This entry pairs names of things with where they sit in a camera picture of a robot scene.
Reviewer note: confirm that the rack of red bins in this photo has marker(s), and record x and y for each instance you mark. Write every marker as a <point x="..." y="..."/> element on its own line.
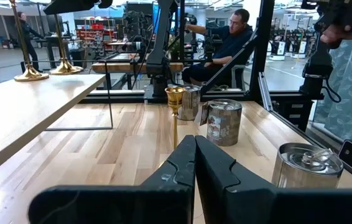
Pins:
<point x="95" y="31"/>

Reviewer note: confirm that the wooden shelf with black legs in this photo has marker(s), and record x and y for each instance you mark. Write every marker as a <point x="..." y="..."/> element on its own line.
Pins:
<point x="23" y="105"/>

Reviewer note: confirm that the seated person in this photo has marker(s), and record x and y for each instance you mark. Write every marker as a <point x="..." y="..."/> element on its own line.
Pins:
<point x="232" y="43"/>

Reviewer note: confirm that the short gold candlestick holder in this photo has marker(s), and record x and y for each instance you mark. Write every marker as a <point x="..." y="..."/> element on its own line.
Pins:
<point x="174" y="95"/>

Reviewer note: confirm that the black metal rig frame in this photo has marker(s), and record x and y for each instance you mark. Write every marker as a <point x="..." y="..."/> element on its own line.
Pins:
<point x="261" y="46"/>

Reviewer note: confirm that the standing person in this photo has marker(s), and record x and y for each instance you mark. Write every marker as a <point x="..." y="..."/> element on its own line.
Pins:
<point x="26" y="34"/>

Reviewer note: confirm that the silver tin candle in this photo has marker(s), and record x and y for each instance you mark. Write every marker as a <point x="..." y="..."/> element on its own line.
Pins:
<point x="224" y="123"/>
<point x="191" y="104"/>
<point x="306" y="168"/>

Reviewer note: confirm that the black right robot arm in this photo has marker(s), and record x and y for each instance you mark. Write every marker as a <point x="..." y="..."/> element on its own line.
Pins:
<point x="160" y="46"/>

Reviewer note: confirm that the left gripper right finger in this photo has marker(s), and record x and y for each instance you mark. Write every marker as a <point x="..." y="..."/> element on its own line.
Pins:
<point x="272" y="207"/>

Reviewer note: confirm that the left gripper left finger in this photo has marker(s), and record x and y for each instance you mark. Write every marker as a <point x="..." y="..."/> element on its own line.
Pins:
<point x="117" y="205"/>

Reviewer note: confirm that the medium gold candlestick holder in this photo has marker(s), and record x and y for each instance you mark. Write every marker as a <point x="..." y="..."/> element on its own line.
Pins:
<point x="65" y="69"/>
<point x="30" y="75"/>

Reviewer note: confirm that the background wooden workbench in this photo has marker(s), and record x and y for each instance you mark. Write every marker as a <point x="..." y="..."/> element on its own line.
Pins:
<point x="117" y="67"/>

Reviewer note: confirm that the person's hand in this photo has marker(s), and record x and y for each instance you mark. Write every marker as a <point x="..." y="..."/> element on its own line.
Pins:
<point x="337" y="34"/>

